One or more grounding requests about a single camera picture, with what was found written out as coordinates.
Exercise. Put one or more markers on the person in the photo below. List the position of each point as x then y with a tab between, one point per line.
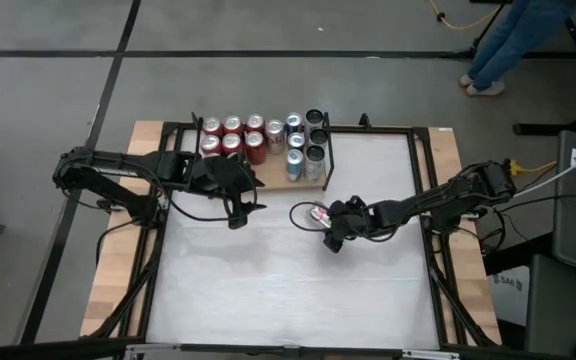
513	40

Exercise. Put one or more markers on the silver Diet Coke can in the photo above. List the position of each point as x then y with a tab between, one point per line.
274	135
318	215

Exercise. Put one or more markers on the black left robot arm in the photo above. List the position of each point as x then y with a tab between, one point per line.
118	167

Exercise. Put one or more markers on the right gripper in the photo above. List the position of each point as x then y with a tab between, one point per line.
353	220

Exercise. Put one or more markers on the black tripod stand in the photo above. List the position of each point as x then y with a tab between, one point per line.
475	60

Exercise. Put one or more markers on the wooden shelf with black legs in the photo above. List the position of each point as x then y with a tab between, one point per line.
273	177

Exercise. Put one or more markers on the white printed box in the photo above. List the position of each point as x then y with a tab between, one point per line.
508	300

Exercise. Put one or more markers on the black frame clamp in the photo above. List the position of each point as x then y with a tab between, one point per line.
364	120

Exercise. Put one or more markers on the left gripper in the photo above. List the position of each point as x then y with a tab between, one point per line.
213	175

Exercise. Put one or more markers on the slim blue silver can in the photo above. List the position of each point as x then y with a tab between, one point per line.
296	141
294	165
294	122

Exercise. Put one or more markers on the black desk base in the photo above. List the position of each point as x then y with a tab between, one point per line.
543	129

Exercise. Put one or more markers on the red Fanta can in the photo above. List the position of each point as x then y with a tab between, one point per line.
211	144
212	125
232	144

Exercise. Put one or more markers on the red soda can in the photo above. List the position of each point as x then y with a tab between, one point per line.
232	123

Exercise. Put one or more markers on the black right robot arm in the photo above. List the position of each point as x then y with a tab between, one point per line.
443	197

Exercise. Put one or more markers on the red black Coca-Cola can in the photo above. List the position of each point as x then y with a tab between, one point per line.
255	121

